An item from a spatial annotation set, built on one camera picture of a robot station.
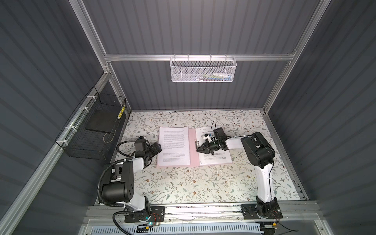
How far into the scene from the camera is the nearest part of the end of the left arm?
75cm

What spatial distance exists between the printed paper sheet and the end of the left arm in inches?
1.6

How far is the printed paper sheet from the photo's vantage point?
930 mm
